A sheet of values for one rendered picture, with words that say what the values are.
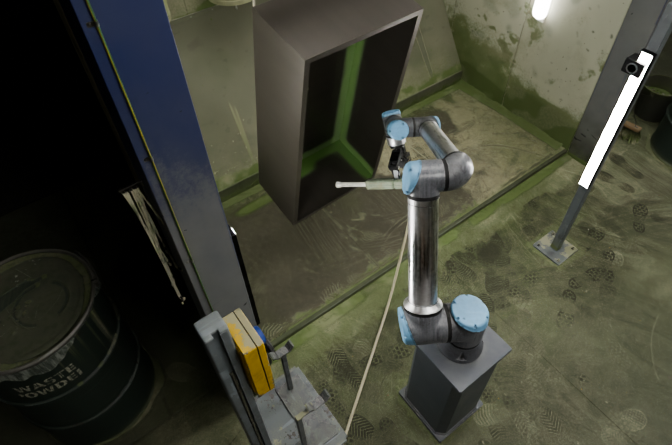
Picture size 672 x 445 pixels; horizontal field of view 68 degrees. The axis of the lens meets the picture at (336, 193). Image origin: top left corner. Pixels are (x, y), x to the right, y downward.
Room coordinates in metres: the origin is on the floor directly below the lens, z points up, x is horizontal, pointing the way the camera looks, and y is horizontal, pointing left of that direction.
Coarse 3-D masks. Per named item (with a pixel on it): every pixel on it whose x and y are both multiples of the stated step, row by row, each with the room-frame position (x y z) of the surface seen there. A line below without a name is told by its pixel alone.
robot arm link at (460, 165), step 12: (420, 120) 1.76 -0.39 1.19; (432, 120) 1.74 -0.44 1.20; (420, 132) 1.69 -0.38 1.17; (432, 132) 1.59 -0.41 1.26; (432, 144) 1.50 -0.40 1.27; (444, 144) 1.44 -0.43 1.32; (444, 156) 1.36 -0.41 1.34; (456, 156) 1.29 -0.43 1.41; (468, 156) 1.31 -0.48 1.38; (456, 168) 1.22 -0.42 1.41; (468, 168) 1.24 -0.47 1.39; (456, 180) 1.19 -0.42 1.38; (468, 180) 1.23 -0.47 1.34
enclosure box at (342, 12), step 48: (288, 0) 1.91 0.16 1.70; (336, 0) 1.93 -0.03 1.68; (384, 0) 1.96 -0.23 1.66; (288, 48) 1.66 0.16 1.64; (336, 48) 1.66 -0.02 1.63; (384, 48) 2.11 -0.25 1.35; (288, 96) 1.69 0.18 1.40; (336, 96) 2.28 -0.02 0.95; (384, 96) 2.09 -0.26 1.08; (288, 144) 1.72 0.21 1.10; (336, 144) 2.36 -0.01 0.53; (288, 192) 1.77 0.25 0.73; (336, 192) 2.00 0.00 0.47
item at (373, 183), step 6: (366, 180) 1.78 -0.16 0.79; (372, 180) 1.76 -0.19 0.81; (378, 180) 1.75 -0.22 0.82; (384, 180) 1.73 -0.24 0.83; (390, 180) 1.72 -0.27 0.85; (396, 180) 1.71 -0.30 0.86; (336, 186) 1.82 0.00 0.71; (342, 186) 1.81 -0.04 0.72; (348, 186) 1.80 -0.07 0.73; (354, 186) 1.78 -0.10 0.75; (360, 186) 1.77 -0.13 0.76; (366, 186) 1.75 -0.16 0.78; (372, 186) 1.74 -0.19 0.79; (378, 186) 1.73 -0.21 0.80; (384, 186) 1.71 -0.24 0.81; (390, 186) 1.70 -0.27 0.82; (396, 186) 1.69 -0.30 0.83
